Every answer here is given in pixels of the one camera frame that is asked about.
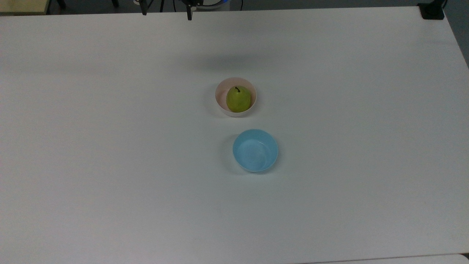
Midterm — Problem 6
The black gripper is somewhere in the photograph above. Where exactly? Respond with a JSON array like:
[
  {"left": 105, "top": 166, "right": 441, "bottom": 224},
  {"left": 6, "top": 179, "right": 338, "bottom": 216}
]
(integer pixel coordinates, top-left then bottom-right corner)
[{"left": 140, "top": 0, "right": 204, "bottom": 21}]

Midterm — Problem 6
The green pear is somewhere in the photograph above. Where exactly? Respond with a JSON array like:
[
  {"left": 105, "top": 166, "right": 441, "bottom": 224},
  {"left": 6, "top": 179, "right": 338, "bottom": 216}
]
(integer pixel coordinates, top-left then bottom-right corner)
[{"left": 226, "top": 86, "right": 252, "bottom": 113}]

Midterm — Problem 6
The pink plastic bowl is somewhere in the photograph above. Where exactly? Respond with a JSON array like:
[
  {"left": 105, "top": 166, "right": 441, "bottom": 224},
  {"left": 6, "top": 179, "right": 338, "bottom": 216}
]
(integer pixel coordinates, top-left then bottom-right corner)
[{"left": 215, "top": 77, "right": 257, "bottom": 118}]

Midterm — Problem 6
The light blue plastic bowl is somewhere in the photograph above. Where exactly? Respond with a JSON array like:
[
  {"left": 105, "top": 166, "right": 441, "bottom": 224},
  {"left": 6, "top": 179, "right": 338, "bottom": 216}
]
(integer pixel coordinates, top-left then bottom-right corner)
[{"left": 233, "top": 129, "right": 279, "bottom": 173}]

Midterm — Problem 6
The light wooden table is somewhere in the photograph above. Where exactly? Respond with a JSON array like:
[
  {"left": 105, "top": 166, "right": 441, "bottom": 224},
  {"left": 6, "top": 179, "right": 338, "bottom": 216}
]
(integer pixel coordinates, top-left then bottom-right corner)
[{"left": 0, "top": 0, "right": 51, "bottom": 15}]

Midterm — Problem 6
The black table clamp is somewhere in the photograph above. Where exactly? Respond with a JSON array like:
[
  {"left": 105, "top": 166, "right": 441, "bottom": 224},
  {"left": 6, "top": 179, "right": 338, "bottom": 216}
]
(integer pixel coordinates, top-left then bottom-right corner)
[{"left": 419, "top": 0, "right": 447, "bottom": 20}]

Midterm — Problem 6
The white side table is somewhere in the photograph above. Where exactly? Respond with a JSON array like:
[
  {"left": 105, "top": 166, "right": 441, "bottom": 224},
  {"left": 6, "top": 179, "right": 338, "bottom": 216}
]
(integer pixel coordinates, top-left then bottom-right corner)
[{"left": 304, "top": 254, "right": 469, "bottom": 264}]

